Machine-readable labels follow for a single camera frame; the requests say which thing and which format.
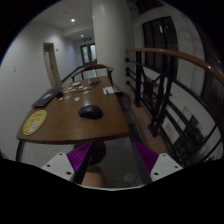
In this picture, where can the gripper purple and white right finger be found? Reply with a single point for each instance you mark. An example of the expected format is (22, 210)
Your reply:
(157, 165)

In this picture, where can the black computer mouse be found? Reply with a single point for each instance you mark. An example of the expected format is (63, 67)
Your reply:
(91, 112)

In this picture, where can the dark closed laptop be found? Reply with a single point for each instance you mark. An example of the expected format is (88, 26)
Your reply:
(46, 98)

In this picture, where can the green exit sign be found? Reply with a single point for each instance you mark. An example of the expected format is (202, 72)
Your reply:
(87, 39)

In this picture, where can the white side door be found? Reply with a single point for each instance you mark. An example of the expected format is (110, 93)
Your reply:
(51, 64)

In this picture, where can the wooden chair at table end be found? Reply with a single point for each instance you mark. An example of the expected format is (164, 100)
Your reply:
(94, 67)

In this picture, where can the brown wooden table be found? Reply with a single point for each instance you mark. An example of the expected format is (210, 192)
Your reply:
(63, 125)

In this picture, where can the yellow round mouse pad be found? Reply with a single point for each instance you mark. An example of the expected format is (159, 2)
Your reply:
(34, 122)

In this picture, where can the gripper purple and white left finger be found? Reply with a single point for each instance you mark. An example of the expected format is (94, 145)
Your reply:
(67, 165)

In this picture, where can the white paper notepad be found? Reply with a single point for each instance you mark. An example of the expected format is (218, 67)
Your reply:
(108, 90)

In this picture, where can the black metal railing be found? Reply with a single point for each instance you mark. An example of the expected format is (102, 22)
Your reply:
(184, 143)

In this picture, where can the glass double door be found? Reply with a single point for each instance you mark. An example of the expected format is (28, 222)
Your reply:
(88, 53)

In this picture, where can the wooden stair handrail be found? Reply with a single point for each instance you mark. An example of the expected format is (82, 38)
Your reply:
(184, 56)

